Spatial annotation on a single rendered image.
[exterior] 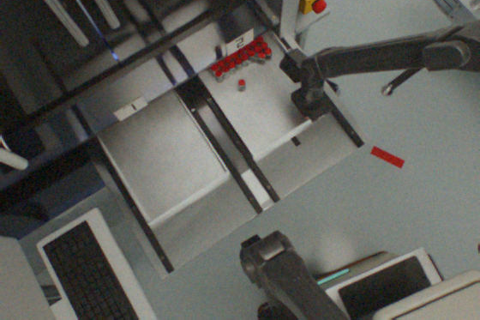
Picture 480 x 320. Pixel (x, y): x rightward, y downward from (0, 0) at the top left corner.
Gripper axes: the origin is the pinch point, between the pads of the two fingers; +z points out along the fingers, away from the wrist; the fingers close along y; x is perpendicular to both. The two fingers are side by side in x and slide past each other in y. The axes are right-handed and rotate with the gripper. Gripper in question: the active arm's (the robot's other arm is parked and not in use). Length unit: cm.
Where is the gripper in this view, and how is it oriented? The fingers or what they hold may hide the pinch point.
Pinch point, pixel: (309, 117)
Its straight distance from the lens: 128.2
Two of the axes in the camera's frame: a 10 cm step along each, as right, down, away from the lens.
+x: -8.4, 5.3, -1.2
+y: -5.3, -7.6, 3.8
